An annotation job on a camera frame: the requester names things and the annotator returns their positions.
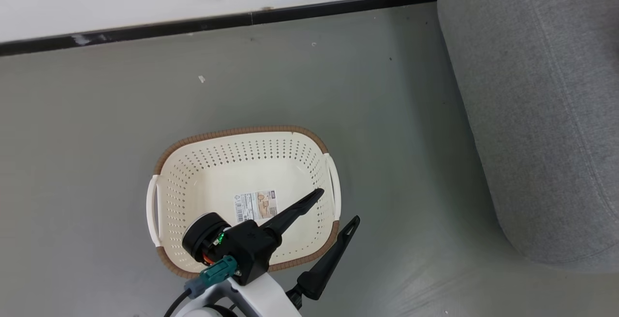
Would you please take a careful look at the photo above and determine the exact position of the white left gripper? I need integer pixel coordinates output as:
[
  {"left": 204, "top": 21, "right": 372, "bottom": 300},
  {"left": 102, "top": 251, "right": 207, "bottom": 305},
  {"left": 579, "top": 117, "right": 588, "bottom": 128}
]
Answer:
[{"left": 226, "top": 188, "right": 361, "bottom": 317}]

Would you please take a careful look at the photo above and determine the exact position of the cream perforated plastic laundry basket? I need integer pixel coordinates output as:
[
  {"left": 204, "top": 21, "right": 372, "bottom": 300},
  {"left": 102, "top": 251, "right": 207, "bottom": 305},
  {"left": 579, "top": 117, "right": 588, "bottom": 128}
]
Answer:
[{"left": 146, "top": 125, "right": 342, "bottom": 279}]

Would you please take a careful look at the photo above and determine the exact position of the paper product label sticker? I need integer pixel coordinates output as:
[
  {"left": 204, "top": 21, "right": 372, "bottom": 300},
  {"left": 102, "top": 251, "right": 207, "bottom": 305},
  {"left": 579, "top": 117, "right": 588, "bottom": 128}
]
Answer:
[{"left": 234, "top": 190, "right": 279, "bottom": 225}]

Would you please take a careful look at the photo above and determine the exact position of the black cylindrical motor housing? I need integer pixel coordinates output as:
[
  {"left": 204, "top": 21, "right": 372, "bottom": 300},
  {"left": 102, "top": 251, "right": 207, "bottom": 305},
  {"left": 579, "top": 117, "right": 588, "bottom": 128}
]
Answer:
[{"left": 182, "top": 212, "right": 232, "bottom": 265}]

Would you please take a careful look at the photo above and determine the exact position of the grey fabric sofa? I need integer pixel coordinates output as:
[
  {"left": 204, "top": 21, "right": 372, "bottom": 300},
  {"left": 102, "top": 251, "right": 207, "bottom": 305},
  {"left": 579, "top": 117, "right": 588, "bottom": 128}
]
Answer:
[{"left": 437, "top": 0, "right": 619, "bottom": 273}]

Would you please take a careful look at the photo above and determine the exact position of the teal cable connector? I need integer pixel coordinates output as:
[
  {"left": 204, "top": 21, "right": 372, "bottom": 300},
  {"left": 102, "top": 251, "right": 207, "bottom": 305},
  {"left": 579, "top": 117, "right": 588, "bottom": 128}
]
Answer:
[{"left": 198, "top": 255, "right": 239, "bottom": 289}]

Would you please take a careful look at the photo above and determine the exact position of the thin black cable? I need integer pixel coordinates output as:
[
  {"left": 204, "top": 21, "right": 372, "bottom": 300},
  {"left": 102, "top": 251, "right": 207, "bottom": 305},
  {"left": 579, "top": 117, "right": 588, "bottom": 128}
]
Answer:
[{"left": 163, "top": 288, "right": 193, "bottom": 317}]

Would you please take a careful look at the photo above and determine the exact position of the black wall baseboard strip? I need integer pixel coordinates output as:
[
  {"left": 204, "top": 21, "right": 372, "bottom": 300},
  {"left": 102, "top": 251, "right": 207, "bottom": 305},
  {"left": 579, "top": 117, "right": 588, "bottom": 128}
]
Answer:
[{"left": 0, "top": 0, "right": 440, "bottom": 58}]

